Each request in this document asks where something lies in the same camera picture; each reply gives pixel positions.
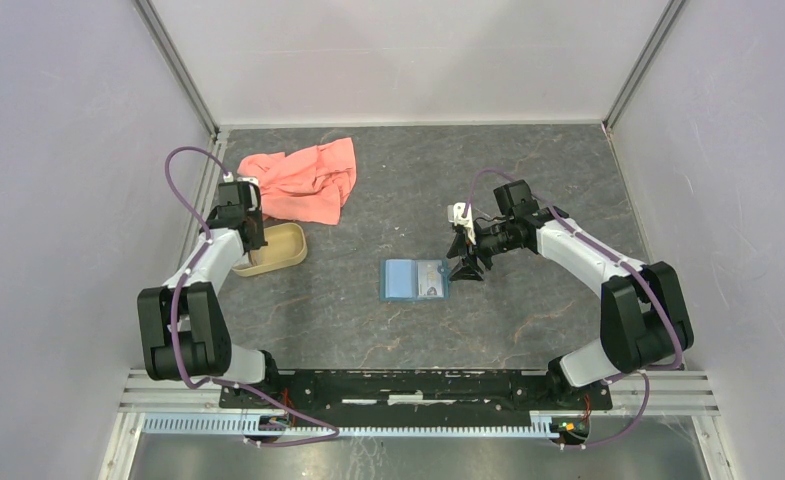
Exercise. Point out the pink crumpled cloth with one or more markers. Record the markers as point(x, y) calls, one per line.
point(309, 185)

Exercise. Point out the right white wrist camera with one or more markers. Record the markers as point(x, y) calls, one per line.
point(459, 216)

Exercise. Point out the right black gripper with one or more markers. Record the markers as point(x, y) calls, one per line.
point(465, 271)

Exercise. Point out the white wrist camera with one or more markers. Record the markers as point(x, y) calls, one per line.
point(459, 216)
point(227, 178)

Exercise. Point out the gold oval tray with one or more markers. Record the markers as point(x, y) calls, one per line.
point(286, 247)

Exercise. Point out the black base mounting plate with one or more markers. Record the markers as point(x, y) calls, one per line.
point(430, 398)

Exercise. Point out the blue card holder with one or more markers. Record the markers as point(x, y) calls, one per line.
point(397, 281)

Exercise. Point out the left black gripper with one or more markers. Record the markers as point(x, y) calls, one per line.
point(255, 213)

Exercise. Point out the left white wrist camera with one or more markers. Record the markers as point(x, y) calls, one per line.
point(227, 178)

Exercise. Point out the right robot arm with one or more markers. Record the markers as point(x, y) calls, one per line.
point(644, 322)

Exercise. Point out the silver credit card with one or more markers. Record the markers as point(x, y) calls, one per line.
point(430, 279)

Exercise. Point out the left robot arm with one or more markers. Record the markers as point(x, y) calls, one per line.
point(183, 332)

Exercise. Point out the aluminium frame rail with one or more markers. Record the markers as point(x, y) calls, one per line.
point(166, 407)

